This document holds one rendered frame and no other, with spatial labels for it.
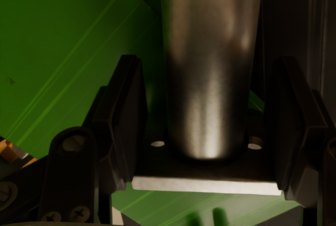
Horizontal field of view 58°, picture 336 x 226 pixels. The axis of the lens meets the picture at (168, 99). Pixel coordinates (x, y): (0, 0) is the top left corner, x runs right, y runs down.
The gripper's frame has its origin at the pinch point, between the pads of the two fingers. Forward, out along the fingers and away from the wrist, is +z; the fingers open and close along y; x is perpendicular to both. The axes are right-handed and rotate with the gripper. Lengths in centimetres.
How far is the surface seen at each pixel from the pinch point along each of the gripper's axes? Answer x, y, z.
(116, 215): -619, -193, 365
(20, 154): -18.7, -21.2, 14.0
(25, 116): -2.7, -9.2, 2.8
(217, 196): -8.0, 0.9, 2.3
